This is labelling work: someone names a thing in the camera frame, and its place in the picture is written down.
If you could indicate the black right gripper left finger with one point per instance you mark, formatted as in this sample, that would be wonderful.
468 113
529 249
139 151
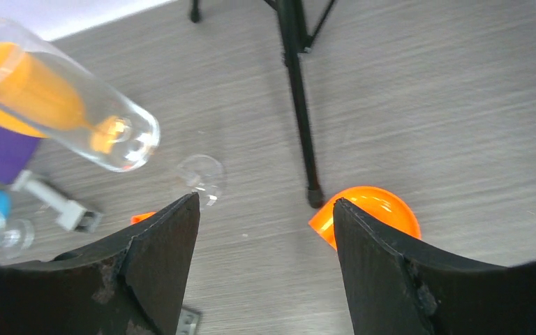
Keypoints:
131 282

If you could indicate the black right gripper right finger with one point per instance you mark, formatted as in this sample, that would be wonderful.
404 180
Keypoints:
397 284

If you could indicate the small orange curved piece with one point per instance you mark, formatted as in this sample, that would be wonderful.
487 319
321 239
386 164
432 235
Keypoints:
141 217

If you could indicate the orange curved track piece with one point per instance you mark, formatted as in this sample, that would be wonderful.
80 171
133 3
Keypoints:
378 202

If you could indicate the orange plastic goblet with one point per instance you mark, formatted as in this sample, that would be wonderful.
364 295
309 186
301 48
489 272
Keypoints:
35 100

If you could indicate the clear champagne flute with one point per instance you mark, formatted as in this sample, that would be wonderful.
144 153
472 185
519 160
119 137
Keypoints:
125 167

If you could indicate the black music stand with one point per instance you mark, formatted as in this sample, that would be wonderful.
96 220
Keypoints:
296 40

